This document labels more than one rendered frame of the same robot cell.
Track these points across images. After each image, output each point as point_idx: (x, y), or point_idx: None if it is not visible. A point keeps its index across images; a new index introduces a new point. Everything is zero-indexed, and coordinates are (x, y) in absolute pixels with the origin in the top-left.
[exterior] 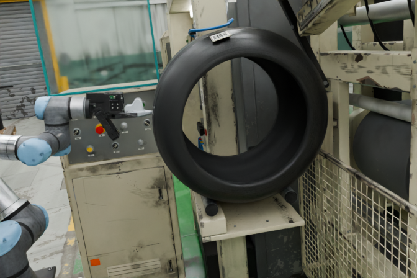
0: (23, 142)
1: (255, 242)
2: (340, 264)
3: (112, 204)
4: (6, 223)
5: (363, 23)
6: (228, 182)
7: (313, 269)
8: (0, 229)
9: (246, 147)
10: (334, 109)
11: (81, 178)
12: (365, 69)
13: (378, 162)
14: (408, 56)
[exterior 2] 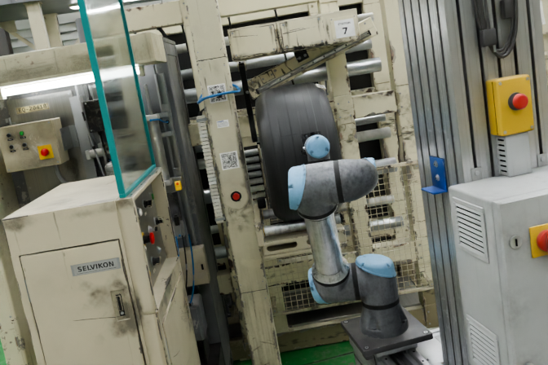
0: (369, 160)
1: (219, 336)
2: (281, 294)
3: (180, 345)
4: (361, 258)
5: (236, 94)
6: None
7: (232, 348)
8: (371, 259)
9: (194, 230)
10: None
11: (165, 317)
12: None
13: None
14: (330, 102)
